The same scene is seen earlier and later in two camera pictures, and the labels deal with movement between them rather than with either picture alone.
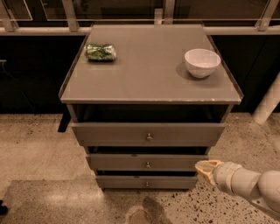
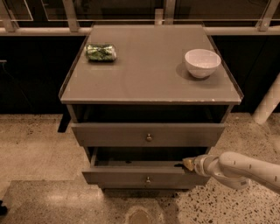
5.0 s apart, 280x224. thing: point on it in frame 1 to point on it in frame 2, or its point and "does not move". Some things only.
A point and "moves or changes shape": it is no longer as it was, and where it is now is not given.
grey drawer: x=145 y=162 moves or changes shape
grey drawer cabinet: x=147 y=101 does not move
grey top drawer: x=145 y=134 does not move
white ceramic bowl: x=202 y=62 does not move
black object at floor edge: x=3 y=209 does not move
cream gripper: x=222 y=174 to x=199 y=165
